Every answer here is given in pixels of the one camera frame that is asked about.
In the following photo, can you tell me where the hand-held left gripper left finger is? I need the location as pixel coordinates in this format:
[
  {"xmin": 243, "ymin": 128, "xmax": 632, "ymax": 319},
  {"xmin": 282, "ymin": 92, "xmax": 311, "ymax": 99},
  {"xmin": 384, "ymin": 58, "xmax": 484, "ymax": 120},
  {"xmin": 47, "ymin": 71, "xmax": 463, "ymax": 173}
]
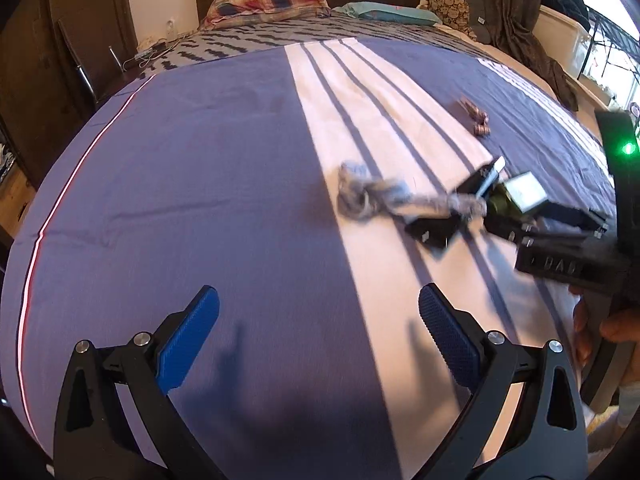
[{"xmin": 54, "ymin": 285, "xmax": 221, "ymax": 480}]

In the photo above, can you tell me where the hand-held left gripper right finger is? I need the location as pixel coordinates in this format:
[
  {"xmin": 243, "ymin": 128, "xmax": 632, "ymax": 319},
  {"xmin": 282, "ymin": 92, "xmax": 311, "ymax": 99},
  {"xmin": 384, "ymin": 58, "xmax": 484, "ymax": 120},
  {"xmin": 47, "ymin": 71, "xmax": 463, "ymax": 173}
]
[{"xmin": 417, "ymin": 283, "xmax": 587, "ymax": 480}]

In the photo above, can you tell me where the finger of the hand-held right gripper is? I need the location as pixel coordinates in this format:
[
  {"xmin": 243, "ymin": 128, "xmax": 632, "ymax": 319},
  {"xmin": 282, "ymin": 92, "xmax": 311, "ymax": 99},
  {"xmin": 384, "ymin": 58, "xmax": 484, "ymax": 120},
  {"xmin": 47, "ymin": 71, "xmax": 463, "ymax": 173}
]
[
  {"xmin": 542, "ymin": 201, "xmax": 612, "ymax": 236},
  {"xmin": 482, "ymin": 212, "xmax": 541, "ymax": 250}
]

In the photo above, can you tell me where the small labelled green bottle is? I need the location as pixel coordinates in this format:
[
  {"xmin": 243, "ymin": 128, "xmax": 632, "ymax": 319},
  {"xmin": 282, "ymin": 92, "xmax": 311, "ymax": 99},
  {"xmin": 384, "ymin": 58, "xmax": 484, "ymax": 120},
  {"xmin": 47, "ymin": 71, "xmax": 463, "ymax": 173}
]
[{"xmin": 487, "ymin": 171, "xmax": 548, "ymax": 223}]

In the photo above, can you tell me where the person's right hand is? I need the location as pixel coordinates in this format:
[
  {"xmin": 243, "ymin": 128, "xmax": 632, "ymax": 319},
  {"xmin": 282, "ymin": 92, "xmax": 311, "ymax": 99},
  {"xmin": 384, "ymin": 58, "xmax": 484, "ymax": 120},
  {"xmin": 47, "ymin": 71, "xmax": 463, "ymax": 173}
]
[{"xmin": 571, "ymin": 297, "xmax": 640, "ymax": 367}]

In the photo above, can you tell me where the long black tube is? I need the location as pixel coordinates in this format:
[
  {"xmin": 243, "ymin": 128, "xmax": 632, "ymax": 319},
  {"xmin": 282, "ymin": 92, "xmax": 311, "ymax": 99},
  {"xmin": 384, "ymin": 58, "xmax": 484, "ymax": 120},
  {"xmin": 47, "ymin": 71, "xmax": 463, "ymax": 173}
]
[{"xmin": 456, "ymin": 156, "xmax": 507, "ymax": 197}]

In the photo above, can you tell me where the black cardboard box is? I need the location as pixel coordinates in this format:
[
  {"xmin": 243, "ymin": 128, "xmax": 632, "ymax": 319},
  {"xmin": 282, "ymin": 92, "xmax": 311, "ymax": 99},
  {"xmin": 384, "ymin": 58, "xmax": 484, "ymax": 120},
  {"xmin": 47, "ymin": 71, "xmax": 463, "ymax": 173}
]
[{"xmin": 404, "ymin": 214, "xmax": 465, "ymax": 250}]

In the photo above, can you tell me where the grey knotted rag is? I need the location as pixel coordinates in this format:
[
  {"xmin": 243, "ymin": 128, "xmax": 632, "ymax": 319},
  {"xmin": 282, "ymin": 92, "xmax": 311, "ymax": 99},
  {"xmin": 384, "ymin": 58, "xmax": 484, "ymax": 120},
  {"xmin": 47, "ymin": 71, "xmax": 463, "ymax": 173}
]
[{"xmin": 337, "ymin": 160, "xmax": 487, "ymax": 223}]

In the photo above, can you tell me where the blue white striped blanket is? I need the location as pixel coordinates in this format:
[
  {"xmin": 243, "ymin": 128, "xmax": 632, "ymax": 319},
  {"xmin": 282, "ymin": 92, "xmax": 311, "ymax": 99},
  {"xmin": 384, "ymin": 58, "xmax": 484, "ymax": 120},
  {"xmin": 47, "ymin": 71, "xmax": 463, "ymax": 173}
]
[{"xmin": 0, "ymin": 35, "xmax": 621, "ymax": 480}]

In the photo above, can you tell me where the black metal rack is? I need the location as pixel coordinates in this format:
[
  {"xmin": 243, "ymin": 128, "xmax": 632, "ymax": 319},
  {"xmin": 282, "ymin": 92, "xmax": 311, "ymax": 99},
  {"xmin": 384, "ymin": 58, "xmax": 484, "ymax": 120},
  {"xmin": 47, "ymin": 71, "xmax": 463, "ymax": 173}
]
[{"xmin": 589, "ymin": 5, "xmax": 640, "ymax": 111}]

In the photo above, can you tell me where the white storage box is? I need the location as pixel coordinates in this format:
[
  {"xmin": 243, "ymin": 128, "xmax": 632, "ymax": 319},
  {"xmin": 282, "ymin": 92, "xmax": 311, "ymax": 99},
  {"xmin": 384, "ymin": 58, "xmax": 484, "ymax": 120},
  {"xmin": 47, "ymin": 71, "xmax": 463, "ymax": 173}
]
[{"xmin": 537, "ymin": 5, "xmax": 592, "ymax": 80}]

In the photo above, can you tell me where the dark brown curtain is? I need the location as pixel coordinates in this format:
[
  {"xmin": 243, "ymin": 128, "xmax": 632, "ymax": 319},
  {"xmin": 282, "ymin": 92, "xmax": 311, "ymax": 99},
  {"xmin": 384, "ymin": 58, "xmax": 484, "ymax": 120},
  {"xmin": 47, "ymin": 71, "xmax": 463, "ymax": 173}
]
[{"xmin": 492, "ymin": 0, "xmax": 581, "ymax": 112}]

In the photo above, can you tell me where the brown patterned cushion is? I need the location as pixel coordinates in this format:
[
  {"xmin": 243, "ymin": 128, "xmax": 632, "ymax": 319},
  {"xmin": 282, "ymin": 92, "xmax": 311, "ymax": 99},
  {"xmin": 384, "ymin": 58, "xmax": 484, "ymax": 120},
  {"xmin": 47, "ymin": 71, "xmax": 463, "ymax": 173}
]
[{"xmin": 430, "ymin": 0, "xmax": 487, "ymax": 42}]

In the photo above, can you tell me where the teal pillow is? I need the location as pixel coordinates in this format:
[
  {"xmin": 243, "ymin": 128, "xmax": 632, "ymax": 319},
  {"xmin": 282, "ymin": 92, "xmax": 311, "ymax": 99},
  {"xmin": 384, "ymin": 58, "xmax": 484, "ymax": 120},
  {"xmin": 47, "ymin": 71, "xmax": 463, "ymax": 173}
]
[{"xmin": 332, "ymin": 1, "xmax": 443, "ymax": 27}]

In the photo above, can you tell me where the white power strip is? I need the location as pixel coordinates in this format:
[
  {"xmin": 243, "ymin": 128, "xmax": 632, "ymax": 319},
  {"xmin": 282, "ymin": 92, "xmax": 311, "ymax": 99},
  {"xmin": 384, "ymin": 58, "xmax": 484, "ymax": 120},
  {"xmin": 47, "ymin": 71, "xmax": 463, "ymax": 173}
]
[{"xmin": 122, "ymin": 37, "xmax": 183, "ymax": 68}]

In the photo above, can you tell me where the grey black patterned bedsheet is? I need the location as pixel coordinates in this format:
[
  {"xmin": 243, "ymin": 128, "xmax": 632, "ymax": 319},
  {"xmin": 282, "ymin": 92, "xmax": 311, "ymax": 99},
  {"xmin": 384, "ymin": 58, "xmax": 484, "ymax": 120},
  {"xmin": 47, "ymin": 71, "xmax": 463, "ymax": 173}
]
[{"xmin": 140, "ymin": 12, "xmax": 501, "ymax": 81}]

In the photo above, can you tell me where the plaid pillow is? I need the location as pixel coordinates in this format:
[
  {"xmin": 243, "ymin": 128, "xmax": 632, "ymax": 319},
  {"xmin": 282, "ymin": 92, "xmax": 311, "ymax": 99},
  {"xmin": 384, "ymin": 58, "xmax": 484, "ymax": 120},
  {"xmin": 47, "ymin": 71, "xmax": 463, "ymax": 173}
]
[{"xmin": 200, "ymin": 0, "xmax": 332, "ymax": 28}]

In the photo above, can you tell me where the dark wooden wardrobe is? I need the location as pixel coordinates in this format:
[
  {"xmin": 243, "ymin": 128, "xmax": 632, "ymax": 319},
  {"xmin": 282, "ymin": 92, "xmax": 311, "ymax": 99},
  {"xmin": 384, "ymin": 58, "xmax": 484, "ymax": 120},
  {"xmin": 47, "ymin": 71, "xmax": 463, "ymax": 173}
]
[{"xmin": 0, "ymin": 0, "xmax": 138, "ymax": 191}]

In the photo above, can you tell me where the beaded hair tie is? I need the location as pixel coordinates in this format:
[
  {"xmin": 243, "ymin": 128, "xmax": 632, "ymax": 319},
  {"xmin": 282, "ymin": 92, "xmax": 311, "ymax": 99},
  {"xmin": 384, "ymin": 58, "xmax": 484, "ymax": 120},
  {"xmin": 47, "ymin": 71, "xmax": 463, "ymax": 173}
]
[{"xmin": 457, "ymin": 97, "xmax": 492, "ymax": 137}]

